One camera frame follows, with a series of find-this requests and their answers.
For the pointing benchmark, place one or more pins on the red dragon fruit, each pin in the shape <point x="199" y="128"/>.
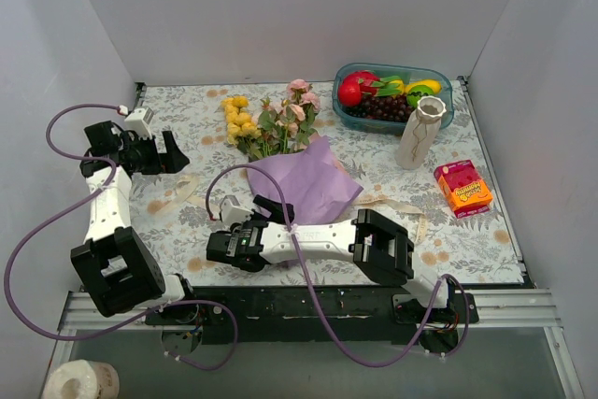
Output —
<point x="355" y="86"/>

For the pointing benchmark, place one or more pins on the purple and pink wrapping paper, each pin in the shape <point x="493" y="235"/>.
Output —
<point x="312" y="180"/>

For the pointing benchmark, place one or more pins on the dark grape bunch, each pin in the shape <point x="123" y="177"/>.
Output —
<point x="388" y="108"/>

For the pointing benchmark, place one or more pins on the yellow rose bunch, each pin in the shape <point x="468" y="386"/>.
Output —
<point x="242" y="130"/>

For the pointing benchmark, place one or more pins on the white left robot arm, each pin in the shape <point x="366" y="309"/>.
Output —
<point x="114" y="265"/>

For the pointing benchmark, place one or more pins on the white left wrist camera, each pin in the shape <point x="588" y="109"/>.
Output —
<point x="138" y="121"/>

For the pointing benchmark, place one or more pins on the white paper towel roll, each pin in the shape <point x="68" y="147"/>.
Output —
<point x="82" y="379"/>

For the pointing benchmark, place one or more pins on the white ribbed ceramic vase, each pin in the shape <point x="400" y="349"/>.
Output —
<point x="421" y="129"/>

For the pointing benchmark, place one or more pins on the orange pink snack box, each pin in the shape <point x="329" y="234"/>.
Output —
<point x="465" y="191"/>

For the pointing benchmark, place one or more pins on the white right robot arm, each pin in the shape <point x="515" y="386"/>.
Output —
<point x="379" y="247"/>

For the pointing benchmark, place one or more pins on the aluminium rail frame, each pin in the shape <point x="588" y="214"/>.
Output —
<point x="268" y="342"/>

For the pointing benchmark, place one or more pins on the pink rose stem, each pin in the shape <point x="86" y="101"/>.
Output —
<point x="275" y="132"/>
<point x="306" y="105"/>

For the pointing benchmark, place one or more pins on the yellow mango with leaves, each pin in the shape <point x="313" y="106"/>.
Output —
<point x="388" y="86"/>

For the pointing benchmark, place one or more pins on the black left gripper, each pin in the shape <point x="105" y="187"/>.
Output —
<point x="159" y="156"/>

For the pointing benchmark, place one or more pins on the floral patterned table mat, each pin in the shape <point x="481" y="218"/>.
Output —
<point x="176" y="214"/>

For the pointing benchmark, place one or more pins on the yellow lemon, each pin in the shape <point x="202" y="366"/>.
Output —
<point x="430" y="84"/>

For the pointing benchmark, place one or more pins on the cream printed ribbon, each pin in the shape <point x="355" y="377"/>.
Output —
<point x="184" y="192"/>

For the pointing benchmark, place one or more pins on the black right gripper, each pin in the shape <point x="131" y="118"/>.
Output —
<point x="261" y="220"/>

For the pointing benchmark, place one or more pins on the green lime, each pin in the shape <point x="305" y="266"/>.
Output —
<point x="414" y="97"/>

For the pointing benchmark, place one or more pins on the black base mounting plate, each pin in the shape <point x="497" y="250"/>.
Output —
<point x="287" y="314"/>

